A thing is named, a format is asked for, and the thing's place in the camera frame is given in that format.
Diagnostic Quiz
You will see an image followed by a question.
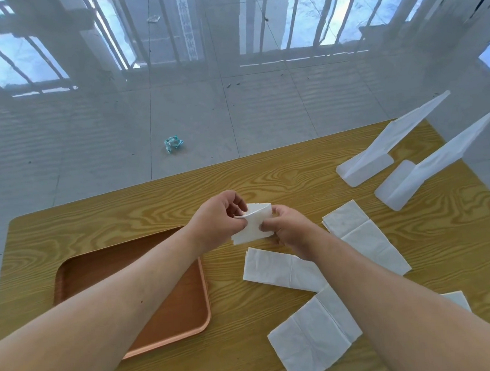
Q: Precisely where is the person's left hand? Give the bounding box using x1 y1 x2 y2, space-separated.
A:
181 189 251 256

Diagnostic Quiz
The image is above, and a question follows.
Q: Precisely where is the person's right hand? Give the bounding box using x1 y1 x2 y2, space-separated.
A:
258 202 326 264

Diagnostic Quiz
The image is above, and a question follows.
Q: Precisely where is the white paper napkin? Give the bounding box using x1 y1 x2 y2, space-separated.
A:
230 202 275 246
321 196 413 280
241 243 329 297
441 290 472 314
265 283 365 371

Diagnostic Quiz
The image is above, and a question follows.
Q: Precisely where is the person's left forearm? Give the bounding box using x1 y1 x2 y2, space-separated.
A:
0 226 207 371

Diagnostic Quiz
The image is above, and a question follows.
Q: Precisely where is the person's right forearm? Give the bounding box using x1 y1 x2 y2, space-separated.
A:
309 225 490 371

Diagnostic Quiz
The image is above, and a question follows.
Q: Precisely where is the crumpled teal wrapper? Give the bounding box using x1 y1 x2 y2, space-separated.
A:
163 135 185 155

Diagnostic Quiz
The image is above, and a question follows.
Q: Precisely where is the brown wooden tray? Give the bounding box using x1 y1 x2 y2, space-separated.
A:
49 225 214 363

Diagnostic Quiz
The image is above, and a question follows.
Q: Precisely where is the white plastic napkin holder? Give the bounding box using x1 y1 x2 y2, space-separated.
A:
332 90 456 189
369 108 490 213

